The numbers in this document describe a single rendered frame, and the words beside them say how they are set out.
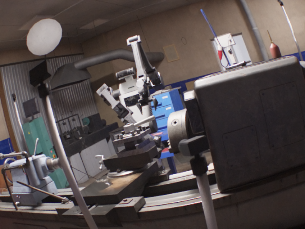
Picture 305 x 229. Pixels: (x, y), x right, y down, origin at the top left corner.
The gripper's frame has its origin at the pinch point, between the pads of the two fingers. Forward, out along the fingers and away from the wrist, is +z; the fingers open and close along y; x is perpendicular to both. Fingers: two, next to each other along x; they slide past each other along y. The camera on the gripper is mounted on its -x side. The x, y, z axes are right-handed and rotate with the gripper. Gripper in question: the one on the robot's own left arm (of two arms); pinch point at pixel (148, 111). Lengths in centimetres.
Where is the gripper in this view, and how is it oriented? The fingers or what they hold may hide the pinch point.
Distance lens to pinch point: 234.7
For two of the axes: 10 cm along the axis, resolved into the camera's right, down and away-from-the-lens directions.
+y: 9.3, -2.7, -2.4
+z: 1.5, 9.0, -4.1
